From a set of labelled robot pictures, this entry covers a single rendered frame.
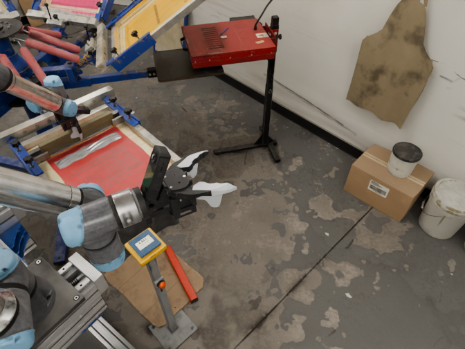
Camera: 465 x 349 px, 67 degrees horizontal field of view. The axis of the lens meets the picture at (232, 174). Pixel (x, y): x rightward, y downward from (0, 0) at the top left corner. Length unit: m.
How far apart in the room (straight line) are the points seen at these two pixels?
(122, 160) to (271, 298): 1.30
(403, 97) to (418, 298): 1.38
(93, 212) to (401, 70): 2.38
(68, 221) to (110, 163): 1.20
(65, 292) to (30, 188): 0.45
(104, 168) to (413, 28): 2.06
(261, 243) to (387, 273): 0.89
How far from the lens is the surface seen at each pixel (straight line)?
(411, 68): 2.77
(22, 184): 0.83
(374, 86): 2.93
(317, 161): 3.28
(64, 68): 2.62
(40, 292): 1.15
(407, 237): 2.98
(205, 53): 2.44
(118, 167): 1.89
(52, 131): 2.19
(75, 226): 0.74
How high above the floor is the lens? 2.24
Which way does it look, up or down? 47 degrees down
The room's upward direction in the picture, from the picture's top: straight up
